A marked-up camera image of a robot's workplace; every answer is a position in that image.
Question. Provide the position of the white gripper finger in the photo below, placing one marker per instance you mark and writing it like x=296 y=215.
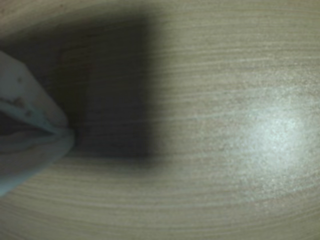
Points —
x=25 y=87
x=27 y=157

